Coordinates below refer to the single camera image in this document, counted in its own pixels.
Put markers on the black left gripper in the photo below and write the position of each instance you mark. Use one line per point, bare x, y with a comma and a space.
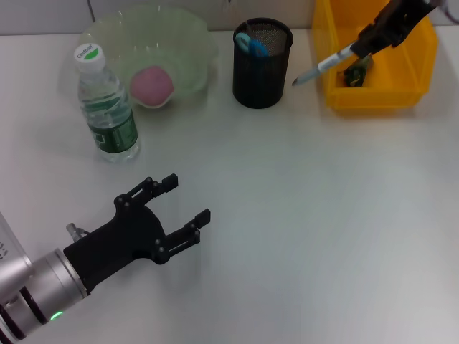
114, 243

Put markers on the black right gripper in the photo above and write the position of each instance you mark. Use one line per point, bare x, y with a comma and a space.
405, 18

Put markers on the green plastic wrapper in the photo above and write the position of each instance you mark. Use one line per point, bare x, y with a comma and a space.
355, 73

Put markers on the clear grey pen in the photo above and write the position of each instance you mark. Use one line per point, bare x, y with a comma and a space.
326, 64

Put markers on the clear green-label water bottle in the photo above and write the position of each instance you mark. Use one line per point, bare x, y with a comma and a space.
111, 136

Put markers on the blue capped scissors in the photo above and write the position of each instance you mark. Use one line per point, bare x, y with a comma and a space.
257, 48

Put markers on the pink peach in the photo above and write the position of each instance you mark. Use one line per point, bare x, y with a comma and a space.
150, 86

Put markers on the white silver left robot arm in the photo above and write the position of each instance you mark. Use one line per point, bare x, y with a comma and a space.
43, 297

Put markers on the black mesh pen holder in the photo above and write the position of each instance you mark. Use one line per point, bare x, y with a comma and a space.
258, 86

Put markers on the translucent green fruit plate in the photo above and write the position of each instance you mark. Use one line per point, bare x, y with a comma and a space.
172, 46

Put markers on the yellow plastic bin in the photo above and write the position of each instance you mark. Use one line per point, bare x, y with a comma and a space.
376, 96

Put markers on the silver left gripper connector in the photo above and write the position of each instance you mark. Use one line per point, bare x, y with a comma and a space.
75, 231

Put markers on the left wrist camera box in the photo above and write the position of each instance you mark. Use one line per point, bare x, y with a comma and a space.
10, 251

